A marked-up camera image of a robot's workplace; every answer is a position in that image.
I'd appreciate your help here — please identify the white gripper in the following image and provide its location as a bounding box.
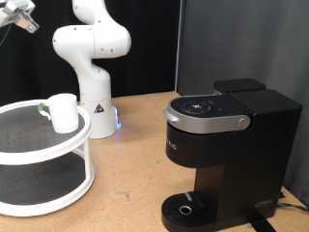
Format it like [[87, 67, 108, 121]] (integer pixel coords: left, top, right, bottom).
[[0, 0, 41, 34]]

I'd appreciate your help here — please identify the white mug green-taped handle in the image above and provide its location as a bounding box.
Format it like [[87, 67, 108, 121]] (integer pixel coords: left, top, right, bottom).
[[38, 93, 80, 134]]

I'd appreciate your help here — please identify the silver Keurig lid handle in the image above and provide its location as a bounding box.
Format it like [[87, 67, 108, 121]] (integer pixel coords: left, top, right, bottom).
[[162, 107, 252, 135]]

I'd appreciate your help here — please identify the black Keurig coffee machine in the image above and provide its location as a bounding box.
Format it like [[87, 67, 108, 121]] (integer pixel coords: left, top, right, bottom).
[[160, 77, 303, 232]]

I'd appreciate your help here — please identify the black backdrop curtain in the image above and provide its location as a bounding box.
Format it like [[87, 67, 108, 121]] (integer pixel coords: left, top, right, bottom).
[[0, 0, 182, 107]]

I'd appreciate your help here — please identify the white two-tier turntable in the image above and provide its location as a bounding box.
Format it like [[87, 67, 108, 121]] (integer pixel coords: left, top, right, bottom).
[[0, 99, 97, 218]]

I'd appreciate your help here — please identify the grey backdrop panel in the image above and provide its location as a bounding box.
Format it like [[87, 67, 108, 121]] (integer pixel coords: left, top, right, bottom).
[[175, 0, 309, 207]]

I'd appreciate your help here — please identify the black drip tray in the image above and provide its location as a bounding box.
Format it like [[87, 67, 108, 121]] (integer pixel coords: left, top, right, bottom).
[[160, 190, 223, 232]]

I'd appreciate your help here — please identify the black tape strip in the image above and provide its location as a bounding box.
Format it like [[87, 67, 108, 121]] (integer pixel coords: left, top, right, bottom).
[[245, 217, 278, 232]]

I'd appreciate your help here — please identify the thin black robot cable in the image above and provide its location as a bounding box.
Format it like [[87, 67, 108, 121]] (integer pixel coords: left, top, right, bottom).
[[0, 21, 14, 46]]

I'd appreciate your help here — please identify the black machine power cable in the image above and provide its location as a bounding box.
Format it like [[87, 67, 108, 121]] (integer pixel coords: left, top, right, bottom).
[[276, 191, 309, 214]]

